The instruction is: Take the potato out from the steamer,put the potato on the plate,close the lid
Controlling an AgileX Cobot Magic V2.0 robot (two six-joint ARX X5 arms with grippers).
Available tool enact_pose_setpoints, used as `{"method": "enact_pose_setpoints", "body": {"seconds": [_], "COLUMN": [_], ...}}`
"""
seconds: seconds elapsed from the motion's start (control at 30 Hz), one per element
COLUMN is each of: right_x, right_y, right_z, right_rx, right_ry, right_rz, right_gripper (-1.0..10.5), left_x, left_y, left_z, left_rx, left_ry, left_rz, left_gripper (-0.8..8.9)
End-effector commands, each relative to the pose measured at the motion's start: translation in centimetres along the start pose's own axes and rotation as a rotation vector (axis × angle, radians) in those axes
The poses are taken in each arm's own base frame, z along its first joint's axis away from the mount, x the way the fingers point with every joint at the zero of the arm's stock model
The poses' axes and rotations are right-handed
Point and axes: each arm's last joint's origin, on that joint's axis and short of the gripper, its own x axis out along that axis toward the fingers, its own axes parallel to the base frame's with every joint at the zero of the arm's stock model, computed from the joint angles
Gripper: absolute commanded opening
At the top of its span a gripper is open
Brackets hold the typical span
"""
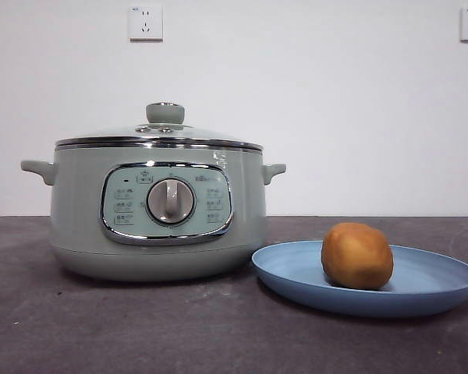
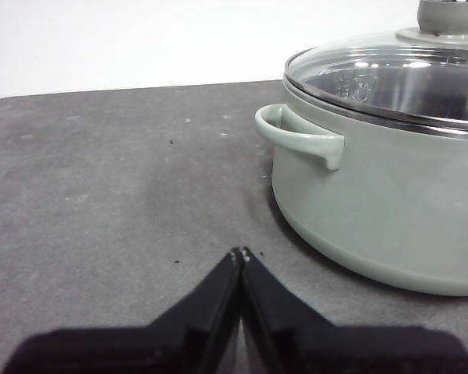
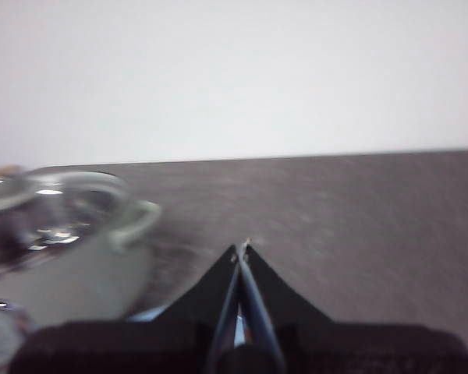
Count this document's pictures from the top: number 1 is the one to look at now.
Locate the glass lid with green knob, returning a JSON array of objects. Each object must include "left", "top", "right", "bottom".
[{"left": 55, "top": 101, "right": 264, "bottom": 152}]

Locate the brown potato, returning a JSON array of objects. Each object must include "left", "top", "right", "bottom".
[{"left": 321, "top": 221, "right": 395, "bottom": 291}]

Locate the blue plate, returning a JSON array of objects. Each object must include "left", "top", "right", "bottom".
[{"left": 250, "top": 238, "right": 468, "bottom": 319}]

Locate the pale green electric steamer pot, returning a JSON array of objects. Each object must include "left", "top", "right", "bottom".
[{"left": 19, "top": 143, "right": 288, "bottom": 283}]

